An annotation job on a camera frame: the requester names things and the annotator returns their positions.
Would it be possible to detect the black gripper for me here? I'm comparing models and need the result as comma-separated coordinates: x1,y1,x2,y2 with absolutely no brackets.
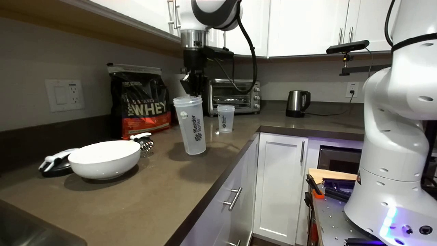
180,46,208,98

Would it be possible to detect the clear shaker bottle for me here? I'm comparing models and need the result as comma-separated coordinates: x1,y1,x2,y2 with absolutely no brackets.
172,94,208,157

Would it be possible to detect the silver toaster oven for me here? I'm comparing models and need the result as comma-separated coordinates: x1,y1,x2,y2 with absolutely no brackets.
206,77,262,116

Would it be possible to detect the small clear plastic cup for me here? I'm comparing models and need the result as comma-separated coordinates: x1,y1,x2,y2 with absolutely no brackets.
216,103,236,135

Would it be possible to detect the black whey protein bag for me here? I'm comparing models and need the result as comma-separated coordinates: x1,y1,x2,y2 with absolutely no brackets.
107,61,173,140

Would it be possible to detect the steel electric kettle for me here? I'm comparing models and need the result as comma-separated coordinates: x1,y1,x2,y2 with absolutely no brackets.
284,88,313,118

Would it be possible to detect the white bowl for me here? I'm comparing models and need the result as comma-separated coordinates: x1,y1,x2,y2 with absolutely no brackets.
67,139,142,181

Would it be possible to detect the white corner upper cabinet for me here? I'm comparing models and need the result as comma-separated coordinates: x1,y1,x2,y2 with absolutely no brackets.
175,0,402,60

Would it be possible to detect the white lower cabinet door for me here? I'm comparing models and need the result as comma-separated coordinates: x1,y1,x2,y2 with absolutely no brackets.
251,131,311,246

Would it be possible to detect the grey lower counter cabinet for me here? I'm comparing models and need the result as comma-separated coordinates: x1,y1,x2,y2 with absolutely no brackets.
179,133,261,246

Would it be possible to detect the white scoop on black lid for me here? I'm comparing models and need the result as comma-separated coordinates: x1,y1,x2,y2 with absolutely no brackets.
37,146,79,177

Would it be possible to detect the black orange clamp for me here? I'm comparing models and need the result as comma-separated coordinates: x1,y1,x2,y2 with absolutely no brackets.
305,173,326,200

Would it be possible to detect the dark built-in appliance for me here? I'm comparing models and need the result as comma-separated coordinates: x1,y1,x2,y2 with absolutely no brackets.
317,143,363,174

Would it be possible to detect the wooden block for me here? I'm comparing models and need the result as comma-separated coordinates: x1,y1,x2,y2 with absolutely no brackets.
307,166,359,184

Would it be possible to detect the steel kitchen sink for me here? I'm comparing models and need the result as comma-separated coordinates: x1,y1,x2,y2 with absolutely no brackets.
0,198,87,246

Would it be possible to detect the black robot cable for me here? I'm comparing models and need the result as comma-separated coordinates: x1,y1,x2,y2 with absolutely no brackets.
206,12,259,95

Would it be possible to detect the white wall outlet plate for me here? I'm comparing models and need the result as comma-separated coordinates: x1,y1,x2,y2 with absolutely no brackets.
45,77,86,113

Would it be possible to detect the black camera on stand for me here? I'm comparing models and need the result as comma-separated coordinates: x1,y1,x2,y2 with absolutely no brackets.
325,38,371,76

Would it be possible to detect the white wall socket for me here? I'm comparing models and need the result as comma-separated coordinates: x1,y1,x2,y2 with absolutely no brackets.
346,80,361,98

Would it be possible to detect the white perforated base plate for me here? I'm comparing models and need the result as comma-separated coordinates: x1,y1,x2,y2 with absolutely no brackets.
311,195,437,246

